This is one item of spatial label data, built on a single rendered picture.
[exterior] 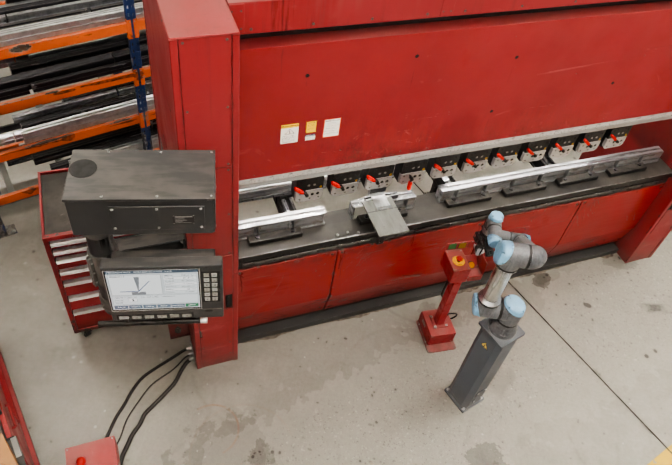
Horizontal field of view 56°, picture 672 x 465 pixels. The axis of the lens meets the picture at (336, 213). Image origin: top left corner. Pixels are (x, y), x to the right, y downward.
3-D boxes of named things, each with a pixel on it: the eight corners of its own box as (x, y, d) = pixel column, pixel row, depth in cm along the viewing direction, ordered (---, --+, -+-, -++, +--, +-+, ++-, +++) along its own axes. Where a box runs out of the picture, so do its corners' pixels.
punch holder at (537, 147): (520, 163, 377) (530, 142, 365) (513, 154, 382) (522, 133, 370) (541, 159, 382) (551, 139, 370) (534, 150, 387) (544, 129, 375)
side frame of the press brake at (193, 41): (197, 370, 385) (168, 38, 217) (172, 261, 437) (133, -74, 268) (237, 359, 393) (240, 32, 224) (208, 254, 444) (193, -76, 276)
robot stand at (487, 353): (484, 399, 394) (525, 333, 337) (462, 413, 386) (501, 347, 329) (465, 376, 403) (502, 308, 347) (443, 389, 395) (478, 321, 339)
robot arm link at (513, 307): (520, 328, 327) (529, 314, 317) (494, 324, 327) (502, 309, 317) (518, 309, 335) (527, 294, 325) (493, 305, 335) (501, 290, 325)
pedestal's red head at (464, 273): (449, 284, 368) (457, 265, 355) (439, 262, 378) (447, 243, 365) (480, 280, 373) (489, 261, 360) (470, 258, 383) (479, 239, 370)
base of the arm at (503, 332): (522, 332, 337) (528, 322, 330) (501, 344, 331) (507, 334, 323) (502, 311, 345) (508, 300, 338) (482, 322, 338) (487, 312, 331)
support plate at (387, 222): (379, 237, 342) (379, 236, 341) (361, 202, 358) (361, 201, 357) (409, 231, 347) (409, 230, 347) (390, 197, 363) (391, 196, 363)
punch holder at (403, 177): (398, 185, 353) (404, 163, 341) (392, 174, 358) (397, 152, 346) (422, 180, 357) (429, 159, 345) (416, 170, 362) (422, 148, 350)
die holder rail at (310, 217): (237, 240, 344) (237, 229, 337) (235, 232, 347) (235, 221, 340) (325, 224, 359) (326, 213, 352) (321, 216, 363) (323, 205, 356)
